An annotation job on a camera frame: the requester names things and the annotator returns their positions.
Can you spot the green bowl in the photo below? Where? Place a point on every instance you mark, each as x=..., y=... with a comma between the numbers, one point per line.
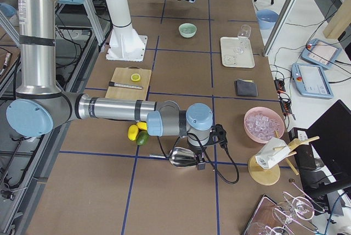
x=187, y=30

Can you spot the steel ice scoop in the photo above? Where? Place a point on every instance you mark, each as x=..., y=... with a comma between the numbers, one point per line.
x=179, y=157

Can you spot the pink bowl of ice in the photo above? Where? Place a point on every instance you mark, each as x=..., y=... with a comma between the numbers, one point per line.
x=261, y=124

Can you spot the blue bowl with fork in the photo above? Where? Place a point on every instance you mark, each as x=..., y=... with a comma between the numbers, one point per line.
x=266, y=18

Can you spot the grey folded cloth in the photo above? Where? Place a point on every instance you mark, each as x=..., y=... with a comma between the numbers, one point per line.
x=245, y=88

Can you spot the white carton on stand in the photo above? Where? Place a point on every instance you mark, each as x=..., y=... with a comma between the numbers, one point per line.
x=274, y=151

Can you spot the wooden stand with round base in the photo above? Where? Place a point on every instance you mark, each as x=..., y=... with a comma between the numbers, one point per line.
x=271, y=176

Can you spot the green lime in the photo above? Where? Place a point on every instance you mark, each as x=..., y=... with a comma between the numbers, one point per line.
x=142, y=138

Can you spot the clear wine glass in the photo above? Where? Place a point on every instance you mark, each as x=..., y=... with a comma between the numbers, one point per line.
x=242, y=37

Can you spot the whole yellow lemon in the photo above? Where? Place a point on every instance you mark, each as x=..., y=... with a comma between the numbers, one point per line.
x=142, y=126

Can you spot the cream bear serving tray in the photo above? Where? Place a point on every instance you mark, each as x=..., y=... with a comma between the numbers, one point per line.
x=231, y=59

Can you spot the lemon half slice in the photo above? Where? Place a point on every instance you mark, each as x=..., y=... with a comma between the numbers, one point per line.
x=135, y=77

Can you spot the wooden cutting board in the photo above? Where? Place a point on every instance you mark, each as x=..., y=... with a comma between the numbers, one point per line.
x=124, y=76

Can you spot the blue teach pendant near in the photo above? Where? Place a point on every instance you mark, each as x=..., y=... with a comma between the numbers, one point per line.
x=311, y=81

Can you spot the blue teach pendant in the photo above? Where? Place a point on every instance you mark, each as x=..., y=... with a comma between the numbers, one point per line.
x=320, y=53
x=311, y=81

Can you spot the black laptop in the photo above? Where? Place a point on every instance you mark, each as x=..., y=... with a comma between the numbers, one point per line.
x=332, y=147

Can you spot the blue teach pendant far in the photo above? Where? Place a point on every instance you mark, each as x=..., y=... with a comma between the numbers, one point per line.
x=320, y=53

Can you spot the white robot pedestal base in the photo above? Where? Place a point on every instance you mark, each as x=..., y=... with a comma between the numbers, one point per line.
x=125, y=43

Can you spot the aluminium frame post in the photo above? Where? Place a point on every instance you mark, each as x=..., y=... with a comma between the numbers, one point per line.
x=284, y=13

